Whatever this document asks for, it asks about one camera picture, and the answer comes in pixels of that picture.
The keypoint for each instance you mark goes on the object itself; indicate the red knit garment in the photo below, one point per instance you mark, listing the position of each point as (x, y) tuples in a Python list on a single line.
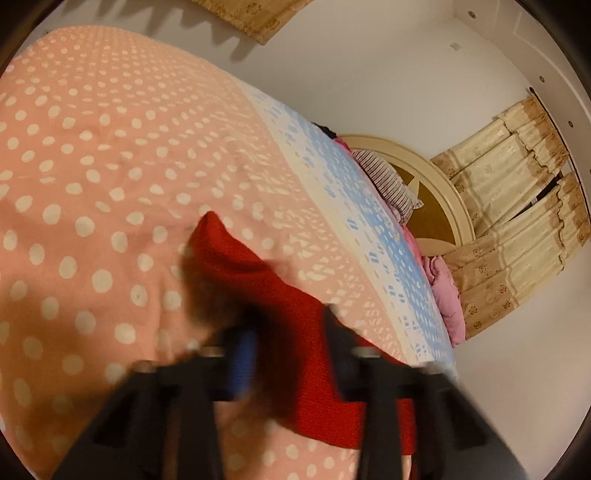
[(295, 323)]

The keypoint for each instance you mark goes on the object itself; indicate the cream round wooden headboard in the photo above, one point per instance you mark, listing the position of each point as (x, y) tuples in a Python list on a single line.
[(438, 217)]

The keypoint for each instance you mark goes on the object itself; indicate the brown floral curtain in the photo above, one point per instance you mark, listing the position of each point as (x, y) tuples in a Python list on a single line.
[(512, 267)]

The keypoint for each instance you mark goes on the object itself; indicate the pale cream curtain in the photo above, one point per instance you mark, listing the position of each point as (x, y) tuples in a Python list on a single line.
[(503, 166)]

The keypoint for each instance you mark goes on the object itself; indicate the dark cloth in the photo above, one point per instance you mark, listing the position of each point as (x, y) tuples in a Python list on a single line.
[(324, 130)]

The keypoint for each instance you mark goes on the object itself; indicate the pink polka-dot bedspread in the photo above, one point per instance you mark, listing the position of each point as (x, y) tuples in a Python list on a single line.
[(92, 184)]

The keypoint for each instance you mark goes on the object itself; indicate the pink pillow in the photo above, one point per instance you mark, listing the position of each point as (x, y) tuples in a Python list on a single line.
[(445, 295)]

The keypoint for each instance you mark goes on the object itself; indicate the pink cloth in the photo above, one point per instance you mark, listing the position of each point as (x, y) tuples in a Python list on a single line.
[(342, 145)]

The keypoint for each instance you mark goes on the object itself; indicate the striped pillow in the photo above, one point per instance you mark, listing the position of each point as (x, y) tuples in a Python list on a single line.
[(392, 184)]

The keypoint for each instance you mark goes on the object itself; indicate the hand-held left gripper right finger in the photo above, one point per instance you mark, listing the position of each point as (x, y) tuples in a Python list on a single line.
[(342, 350)]

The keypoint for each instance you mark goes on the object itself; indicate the beige floral curtain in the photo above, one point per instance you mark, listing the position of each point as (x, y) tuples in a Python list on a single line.
[(258, 16)]

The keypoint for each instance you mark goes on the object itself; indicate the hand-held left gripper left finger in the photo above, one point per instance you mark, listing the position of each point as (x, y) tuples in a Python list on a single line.
[(242, 360)]

